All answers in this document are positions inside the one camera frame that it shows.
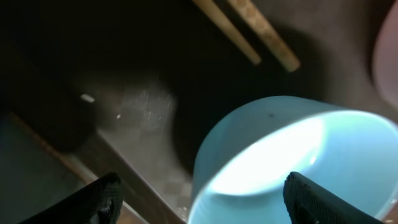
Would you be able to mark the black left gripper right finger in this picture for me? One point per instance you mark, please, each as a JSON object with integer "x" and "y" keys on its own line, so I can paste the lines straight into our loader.
{"x": 309, "y": 203}

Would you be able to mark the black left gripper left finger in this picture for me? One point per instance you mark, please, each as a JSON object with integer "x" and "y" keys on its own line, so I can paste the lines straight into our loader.
{"x": 98, "y": 202}

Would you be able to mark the blue bowl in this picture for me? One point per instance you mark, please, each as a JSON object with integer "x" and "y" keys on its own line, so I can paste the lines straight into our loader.
{"x": 241, "y": 165}

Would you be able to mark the dark brown serving tray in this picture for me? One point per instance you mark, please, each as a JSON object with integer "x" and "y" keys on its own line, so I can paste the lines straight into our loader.
{"x": 135, "y": 86}

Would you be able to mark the right wooden chopstick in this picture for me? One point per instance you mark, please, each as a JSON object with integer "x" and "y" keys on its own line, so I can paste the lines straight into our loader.
{"x": 252, "y": 16}

